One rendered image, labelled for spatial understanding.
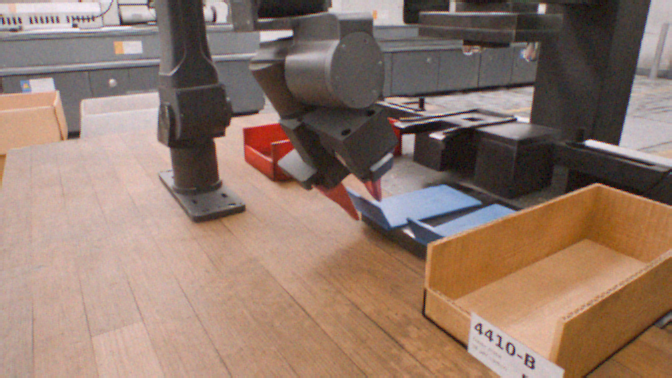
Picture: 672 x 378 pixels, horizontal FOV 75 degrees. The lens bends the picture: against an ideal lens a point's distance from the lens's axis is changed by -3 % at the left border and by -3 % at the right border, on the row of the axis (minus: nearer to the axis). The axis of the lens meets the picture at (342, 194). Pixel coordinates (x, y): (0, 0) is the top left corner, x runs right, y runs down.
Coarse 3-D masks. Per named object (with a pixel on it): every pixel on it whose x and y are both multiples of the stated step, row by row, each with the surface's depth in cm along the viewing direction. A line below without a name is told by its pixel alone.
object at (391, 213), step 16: (352, 192) 52; (416, 192) 58; (432, 192) 58; (448, 192) 58; (368, 208) 50; (384, 208) 54; (400, 208) 54; (416, 208) 54; (432, 208) 54; (448, 208) 54; (464, 208) 54; (384, 224) 49; (400, 224) 50
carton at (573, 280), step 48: (576, 192) 46; (624, 192) 46; (480, 240) 39; (528, 240) 44; (576, 240) 49; (624, 240) 47; (432, 288) 37; (480, 288) 42; (528, 288) 41; (576, 288) 41; (624, 288) 31; (480, 336) 33; (528, 336) 35; (576, 336) 28; (624, 336) 34
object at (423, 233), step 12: (408, 216) 46; (468, 216) 52; (480, 216) 52; (492, 216) 52; (420, 228) 45; (432, 228) 43; (444, 228) 49; (456, 228) 49; (468, 228) 49; (420, 240) 47; (432, 240) 44
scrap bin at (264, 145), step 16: (256, 128) 77; (272, 128) 78; (256, 144) 78; (272, 144) 67; (288, 144) 68; (400, 144) 80; (256, 160) 73; (272, 160) 68; (272, 176) 69; (288, 176) 70
